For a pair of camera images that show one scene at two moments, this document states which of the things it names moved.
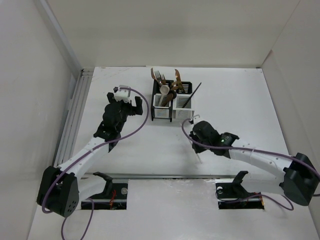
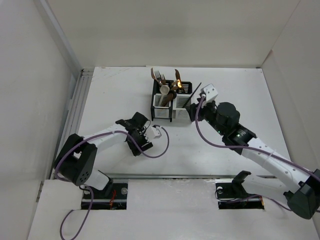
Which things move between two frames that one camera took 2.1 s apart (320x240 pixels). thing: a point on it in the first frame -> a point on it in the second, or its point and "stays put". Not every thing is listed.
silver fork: (158, 75) stays put
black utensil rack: (162, 98) stays put
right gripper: (197, 149) -> (194, 109)
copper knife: (177, 76) stays put
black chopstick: (192, 94) stays put
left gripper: (133, 110) -> (144, 144)
